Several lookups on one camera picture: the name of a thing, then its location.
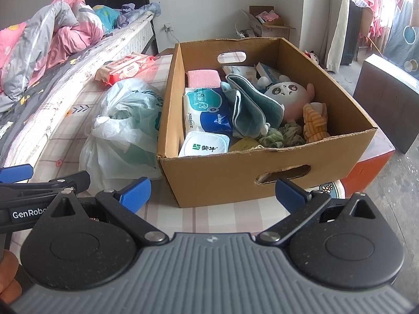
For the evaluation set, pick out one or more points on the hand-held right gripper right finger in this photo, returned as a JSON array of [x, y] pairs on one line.
[[291, 194]]

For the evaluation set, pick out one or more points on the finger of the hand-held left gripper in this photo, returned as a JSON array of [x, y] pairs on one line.
[[42, 186], [16, 173]]

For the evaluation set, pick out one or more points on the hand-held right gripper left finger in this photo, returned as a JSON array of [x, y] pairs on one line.
[[136, 191]]

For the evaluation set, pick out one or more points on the green scrunchie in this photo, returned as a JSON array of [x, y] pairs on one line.
[[281, 135]]

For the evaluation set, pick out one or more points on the large cardboard box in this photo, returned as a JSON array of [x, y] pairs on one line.
[[229, 180]]

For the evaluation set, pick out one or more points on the striped towel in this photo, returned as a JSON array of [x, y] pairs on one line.
[[314, 124]]

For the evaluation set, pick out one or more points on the white milk pouch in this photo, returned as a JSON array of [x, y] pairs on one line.
[[203, 145]]

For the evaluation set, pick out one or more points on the teal quilted cloth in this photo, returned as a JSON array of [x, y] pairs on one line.
[[255, 104]]

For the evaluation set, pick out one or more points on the pink plush toy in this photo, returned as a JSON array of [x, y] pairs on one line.
[[288, 95]]

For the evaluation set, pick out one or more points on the blue white packet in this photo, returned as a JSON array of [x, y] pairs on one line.
[[206, 108]]

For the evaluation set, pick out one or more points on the light blue carton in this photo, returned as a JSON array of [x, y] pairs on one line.
[[266, 70]]

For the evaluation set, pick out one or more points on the pink knitted cloth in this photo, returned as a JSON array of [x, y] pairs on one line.
[[203, 78]]

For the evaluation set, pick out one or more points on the white cotton swab packet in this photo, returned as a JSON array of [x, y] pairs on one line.
[[239, 72]]

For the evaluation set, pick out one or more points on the person's left hand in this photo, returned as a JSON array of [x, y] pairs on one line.
[[8, 278]]

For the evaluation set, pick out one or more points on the checked printed tablecloth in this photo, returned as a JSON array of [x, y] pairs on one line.
[[157, 216]]

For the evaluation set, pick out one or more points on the white plastic bag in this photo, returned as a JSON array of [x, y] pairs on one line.
[[124, 130]]

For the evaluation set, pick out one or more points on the grey flowered bed sheet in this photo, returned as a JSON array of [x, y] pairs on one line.
[[29, 104]]

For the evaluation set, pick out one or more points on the red plastic stool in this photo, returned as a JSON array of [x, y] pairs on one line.
[[370, 170]]

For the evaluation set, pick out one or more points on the red wet wipes pack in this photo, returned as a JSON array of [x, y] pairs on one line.
[[127, 68]]

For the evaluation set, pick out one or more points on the dark wooden table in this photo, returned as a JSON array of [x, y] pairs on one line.
[[386, 101]]

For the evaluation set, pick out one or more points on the small panda plush toy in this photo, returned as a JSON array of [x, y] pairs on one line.
[[312, 57]]

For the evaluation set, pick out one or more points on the pink grey quilt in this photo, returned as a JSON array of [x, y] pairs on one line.
[[49, 36]]

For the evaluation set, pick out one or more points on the small open cardboard box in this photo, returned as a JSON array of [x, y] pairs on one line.
[[275, 29]]

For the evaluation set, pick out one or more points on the black standing appliance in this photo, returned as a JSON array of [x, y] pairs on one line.
[[352, 32]]

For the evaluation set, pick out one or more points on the teal pillow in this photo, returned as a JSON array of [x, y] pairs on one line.
[[106, 18]]

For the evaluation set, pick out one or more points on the pale blue cloth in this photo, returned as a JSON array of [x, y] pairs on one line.
[[140, 13]]

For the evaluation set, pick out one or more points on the beige curtain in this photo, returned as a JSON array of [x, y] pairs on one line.
[[340, 23]]

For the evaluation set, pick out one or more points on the blue printed hanging cloth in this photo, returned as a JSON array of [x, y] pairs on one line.
[[402, 39]]

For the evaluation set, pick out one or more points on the pink hanging clothes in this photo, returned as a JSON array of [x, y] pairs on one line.
[[373, 9]]

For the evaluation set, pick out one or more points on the wall outlet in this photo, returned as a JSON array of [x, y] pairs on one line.
[[168, 27]]

